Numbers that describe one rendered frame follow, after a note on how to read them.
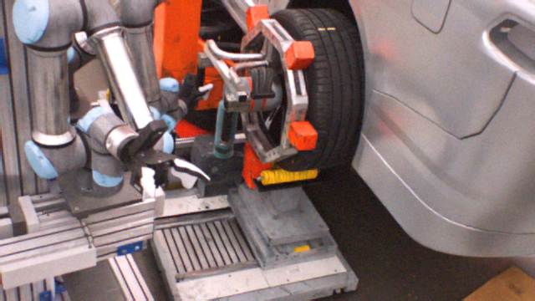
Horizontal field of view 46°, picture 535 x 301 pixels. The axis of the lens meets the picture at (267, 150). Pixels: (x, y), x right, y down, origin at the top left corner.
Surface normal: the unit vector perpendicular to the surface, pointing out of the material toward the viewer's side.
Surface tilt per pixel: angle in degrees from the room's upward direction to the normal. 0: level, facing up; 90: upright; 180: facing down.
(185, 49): 90
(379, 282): 0
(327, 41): 26
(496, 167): 91
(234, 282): 0
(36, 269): 90
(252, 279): 0
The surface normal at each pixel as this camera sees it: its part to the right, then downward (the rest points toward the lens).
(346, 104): 0.40, 0.25
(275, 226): 0.14, -0.82
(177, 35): 0.37, 0.57
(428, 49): -0.92, 0.11
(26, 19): -0.69, 0.19
